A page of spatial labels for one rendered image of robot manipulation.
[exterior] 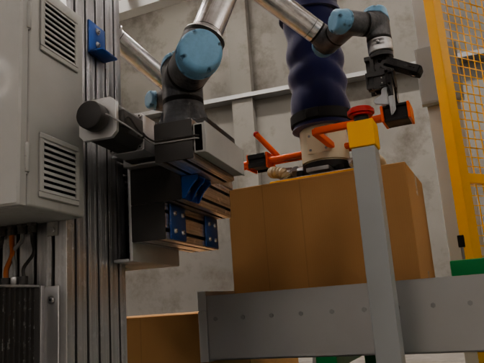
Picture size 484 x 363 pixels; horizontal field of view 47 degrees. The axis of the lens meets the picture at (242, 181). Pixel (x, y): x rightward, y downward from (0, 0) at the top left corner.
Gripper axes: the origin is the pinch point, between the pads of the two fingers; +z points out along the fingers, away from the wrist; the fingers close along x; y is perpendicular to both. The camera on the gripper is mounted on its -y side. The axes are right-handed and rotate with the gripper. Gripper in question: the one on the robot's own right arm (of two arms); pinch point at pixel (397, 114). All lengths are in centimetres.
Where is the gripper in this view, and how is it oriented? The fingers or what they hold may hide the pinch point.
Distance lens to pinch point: 173.6
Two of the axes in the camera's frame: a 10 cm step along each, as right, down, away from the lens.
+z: 0.7, 9.7, -2.2
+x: -4.2, -1.7, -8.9
